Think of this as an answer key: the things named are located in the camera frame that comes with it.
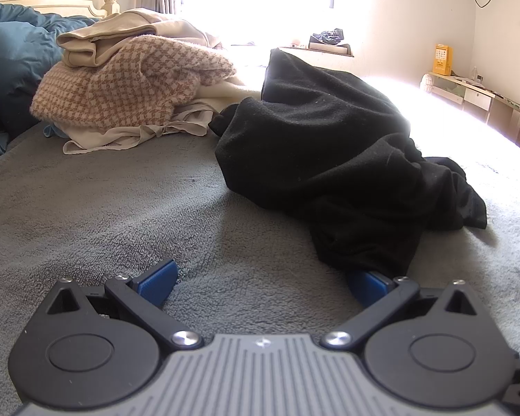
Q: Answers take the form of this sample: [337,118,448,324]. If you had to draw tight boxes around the cream fluffy sweater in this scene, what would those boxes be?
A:
[194,71,264,116]

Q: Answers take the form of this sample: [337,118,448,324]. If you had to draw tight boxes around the houndstooth knit sweater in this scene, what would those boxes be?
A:
[29,35,237,129]

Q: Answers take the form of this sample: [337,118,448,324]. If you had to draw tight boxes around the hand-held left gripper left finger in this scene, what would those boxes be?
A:
[47,259,204,352]

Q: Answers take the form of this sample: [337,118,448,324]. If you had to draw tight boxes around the yellow box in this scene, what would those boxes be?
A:
[432,44,454,77]

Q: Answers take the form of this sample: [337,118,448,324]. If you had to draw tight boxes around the black t-shirt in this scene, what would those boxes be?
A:
[208,47,489,276]

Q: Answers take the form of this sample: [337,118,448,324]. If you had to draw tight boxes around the teal puffy duvet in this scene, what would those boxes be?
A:
[0,2,100,166]

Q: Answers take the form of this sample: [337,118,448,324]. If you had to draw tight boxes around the grey fleece blanket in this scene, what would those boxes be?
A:
[0,47,520,416]

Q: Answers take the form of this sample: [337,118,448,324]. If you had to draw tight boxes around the pale thin garment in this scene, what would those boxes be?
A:
[63,103,220,156]

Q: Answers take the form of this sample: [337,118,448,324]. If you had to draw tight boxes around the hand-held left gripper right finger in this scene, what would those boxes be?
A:
[320,269,480,351]

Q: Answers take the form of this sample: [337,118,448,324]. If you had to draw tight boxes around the dark crumpled cloth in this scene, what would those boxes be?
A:
[310,28,346,46]

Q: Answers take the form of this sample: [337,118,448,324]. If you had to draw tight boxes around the white desk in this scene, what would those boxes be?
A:
[428,71,520,153]

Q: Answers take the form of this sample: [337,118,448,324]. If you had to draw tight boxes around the beige garment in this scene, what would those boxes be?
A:
[56,7,223,69]

